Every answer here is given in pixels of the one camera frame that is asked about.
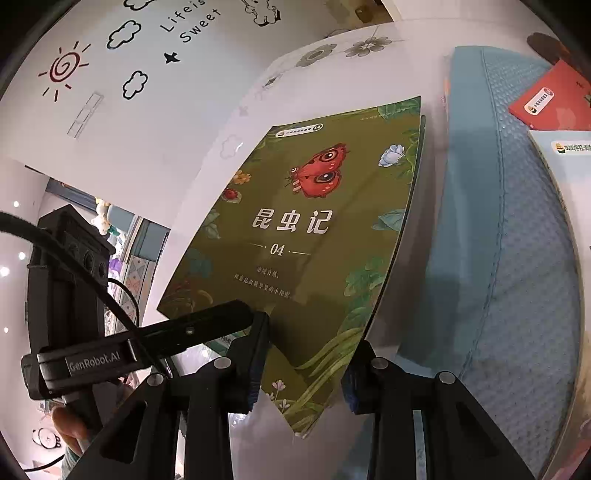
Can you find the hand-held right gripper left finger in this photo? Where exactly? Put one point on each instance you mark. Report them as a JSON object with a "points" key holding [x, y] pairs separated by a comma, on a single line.
{"points": [[256, 369]]}

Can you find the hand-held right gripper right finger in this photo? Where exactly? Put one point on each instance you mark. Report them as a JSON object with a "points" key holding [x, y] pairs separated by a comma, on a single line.
{"points": [[351, 392]]}

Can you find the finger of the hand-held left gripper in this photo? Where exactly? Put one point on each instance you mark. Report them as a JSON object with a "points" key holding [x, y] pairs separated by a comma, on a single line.
{"points": [[198, 323]]}

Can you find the olive green book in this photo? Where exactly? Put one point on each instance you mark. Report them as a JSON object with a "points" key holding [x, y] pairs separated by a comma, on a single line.
{"points": [[300, 230]]}

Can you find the illustrated landscape cover book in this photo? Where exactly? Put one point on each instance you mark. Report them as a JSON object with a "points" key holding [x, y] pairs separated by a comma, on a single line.
{"points": [[572, 157]]}

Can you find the red book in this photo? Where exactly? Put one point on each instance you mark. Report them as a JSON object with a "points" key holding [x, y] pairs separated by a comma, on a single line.
{"points": [[549, 99]]}

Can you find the person's left hand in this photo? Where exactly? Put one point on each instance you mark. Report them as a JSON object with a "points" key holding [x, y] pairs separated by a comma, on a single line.
{"points": [[67, 422]]}

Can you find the plush toy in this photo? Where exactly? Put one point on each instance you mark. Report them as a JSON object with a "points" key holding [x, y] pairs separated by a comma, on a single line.
{"points": [[104, 217]]}

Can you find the blue framed glass partition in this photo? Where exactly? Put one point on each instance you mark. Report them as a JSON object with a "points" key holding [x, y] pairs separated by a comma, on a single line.
{"points": [[154, 235]]}

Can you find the blue woven mat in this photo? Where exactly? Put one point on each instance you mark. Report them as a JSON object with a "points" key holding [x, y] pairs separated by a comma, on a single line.
{"points": [[508, 277]]}

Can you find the clear rectangular wall strip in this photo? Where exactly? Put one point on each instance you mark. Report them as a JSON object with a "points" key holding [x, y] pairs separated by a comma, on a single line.
{"points": [[85, 115]]}

